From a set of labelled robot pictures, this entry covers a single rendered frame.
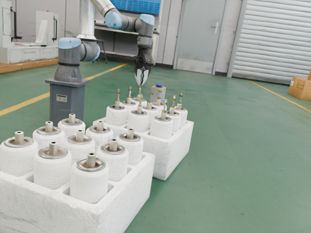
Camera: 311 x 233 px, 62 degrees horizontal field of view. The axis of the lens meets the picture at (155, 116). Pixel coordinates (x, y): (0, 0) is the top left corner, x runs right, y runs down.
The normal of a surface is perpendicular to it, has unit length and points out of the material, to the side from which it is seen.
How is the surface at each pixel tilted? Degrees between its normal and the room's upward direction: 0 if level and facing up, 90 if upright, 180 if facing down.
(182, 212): 0
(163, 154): 90
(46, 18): 90
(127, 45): 90
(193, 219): 0
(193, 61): 90
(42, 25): 67
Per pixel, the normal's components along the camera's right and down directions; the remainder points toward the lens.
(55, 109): -0.08, 0.27
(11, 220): -0.33, 0.22
